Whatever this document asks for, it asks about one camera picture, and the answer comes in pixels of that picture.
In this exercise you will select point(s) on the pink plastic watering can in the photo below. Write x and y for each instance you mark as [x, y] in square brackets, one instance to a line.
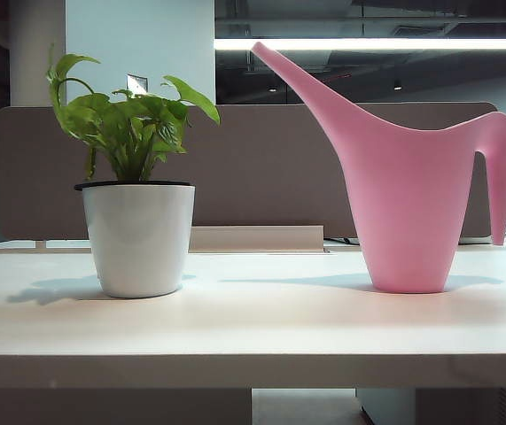
[403, 199]

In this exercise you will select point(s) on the white plant pot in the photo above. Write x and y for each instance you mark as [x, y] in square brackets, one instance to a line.
[137, 243]

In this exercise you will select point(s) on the green leafy plant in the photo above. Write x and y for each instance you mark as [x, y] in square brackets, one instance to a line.
[124, 128]

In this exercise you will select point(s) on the grey desk partition panel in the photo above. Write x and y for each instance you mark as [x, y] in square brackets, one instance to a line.
[257, 168]

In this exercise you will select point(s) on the small sign on pillar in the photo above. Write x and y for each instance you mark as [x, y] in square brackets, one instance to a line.
[137, 84]

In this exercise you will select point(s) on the white flat desk device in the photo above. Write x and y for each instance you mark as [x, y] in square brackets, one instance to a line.
[474, 240]

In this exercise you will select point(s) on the white partition bracket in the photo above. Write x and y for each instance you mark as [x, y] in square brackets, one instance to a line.
[41, 243]

